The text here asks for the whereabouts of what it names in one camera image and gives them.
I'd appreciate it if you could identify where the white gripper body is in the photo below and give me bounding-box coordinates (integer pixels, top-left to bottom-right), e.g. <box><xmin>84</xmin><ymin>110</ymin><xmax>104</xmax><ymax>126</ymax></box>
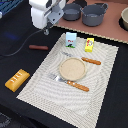
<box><xmin>29</xmin><ymin>0</ymin><xmax>66</xmax><ymax>29</ymax></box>

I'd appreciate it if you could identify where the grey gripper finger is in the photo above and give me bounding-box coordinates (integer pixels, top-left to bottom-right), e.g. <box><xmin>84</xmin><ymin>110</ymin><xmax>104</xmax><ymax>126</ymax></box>
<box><xmin>44</xmin><ymin>29</ymin><xmax>49</xmax><ymax>35</ymax></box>

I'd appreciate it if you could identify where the brown sausage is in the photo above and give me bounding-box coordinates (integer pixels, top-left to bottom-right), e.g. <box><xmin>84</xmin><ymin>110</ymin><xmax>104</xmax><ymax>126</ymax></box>
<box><xmin>29</xmin><ymin>45</ymin><xmax>48</xmax><ymax>50</ymax></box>

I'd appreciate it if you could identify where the blue milk carton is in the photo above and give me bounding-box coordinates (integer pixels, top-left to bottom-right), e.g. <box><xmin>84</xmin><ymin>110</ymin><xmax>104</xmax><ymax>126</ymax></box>
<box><xmin>65</xmin><ymin>32</ymin><xmax>77</xmax><ymax>48</ymax></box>

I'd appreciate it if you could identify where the yellow butter box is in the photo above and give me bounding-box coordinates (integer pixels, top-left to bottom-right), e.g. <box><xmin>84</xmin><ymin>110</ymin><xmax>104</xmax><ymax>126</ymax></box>
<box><xmin>85</xmin><ymin>38</ymin><xmax>94</xmax><ymax>52</ymax></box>

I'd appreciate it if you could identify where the small grey pot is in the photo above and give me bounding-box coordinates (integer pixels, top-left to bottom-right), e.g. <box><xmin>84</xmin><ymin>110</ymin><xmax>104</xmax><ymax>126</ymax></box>
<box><xmin>63</xmin><ymin>3</ymin><xmax>81</xmax><ymax>21</ymax></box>

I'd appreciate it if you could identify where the blue basket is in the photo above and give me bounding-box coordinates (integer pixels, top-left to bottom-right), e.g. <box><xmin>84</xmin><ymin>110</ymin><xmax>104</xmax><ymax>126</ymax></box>
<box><xmin>0</xmin><ymin>0</ymin><xmax>23</xmax><ymax>18</ymax></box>

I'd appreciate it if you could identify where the round beige plate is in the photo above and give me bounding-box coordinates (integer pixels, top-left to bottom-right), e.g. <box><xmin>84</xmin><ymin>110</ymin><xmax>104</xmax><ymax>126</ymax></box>
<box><xmin>59</xmin><ymin>58</ymin><xmax>86</xmax><ymax>81</ymax></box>

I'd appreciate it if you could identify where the large grey pot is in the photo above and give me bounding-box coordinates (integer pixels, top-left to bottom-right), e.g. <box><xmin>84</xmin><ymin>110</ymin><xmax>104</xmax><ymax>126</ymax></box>
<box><xmin>81</xmin><ymin>3</ymin><xmax>108</xmax><ymax>27</ymax></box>

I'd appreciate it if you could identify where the orange bread loaf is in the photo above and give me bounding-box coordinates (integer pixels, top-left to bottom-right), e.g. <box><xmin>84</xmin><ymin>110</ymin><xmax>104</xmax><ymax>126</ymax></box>
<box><xmin>5</xmin><ymin>69</ymin><xmax>30</xmax><ymax>92</ymax></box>

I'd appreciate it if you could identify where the beige woven placemat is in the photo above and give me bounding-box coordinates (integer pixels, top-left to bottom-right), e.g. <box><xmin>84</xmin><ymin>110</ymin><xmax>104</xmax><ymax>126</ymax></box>
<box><xmin>17</xmin><ymin>34</ymin><xmax>118</xmax><ymax>128</ymax></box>

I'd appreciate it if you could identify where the pink brown board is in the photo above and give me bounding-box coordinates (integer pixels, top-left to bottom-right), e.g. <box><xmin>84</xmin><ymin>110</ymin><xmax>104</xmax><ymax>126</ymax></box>
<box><xmin>57</xmin><ymin>0</ymin><xmax>128</xmax><ymax>43</ymax></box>

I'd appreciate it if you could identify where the beige bowl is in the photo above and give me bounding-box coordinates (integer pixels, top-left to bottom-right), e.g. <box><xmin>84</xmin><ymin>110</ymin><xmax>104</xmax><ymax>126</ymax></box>
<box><xmin>121</xmin><ymin>7</ymin><xmax>128</xmax><ymax>30</ymax></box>

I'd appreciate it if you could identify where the black cable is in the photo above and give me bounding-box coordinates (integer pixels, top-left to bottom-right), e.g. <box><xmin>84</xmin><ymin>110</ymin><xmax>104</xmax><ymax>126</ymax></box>
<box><xmin>0</xmin><ymin>29</ymin><xmax>46</xmax><ymax>58</ymax></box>

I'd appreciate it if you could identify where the wooden handled fork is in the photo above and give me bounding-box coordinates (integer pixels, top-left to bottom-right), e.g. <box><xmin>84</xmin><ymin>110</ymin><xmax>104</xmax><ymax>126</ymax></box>
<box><xmin>48</xmin><ymin>74</ymin><xmax>89</xmax><ymax>92</ymax></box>

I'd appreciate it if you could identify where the wooden handled knife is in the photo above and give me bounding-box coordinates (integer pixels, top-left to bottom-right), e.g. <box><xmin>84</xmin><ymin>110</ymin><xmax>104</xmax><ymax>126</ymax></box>
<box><xmin>61</xmin><ymin>51</ymin><xmax>102</xmax><ymax>66</ymax></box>

